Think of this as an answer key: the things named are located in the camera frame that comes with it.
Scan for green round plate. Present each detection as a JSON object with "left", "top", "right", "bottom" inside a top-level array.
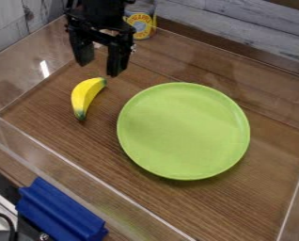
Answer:
[{"left": 118, "top": 82, "right": 250, "bottom": 181}]

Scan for clear acrylic enclosure wall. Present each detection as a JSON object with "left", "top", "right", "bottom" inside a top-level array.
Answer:
[{"left": 0, "top": 20, "right": 299, "bottom": 241}]

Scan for blue plastic clamp block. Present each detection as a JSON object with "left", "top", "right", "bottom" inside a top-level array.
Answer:
[{"left": 16, "top": 178, "right": 108, "bottom": 241}]

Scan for yellow toy banana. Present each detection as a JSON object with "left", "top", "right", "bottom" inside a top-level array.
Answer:
[{"left": 71, "top": 77, "right": 107, "bottom": 121}]

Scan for yellow labelled tin can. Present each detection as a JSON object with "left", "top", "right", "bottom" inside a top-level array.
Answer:
[{"left": 124, "top": 0, "right": 158, "bottom": 40}]

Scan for black cable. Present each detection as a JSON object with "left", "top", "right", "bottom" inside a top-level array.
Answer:
[{"left": 0, "top": 212, "right": 19, "bottom": 241}]

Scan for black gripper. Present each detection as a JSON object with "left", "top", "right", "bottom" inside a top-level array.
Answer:
[{"left": 64, "top": 0, "right": 136, "bottom": 77}]

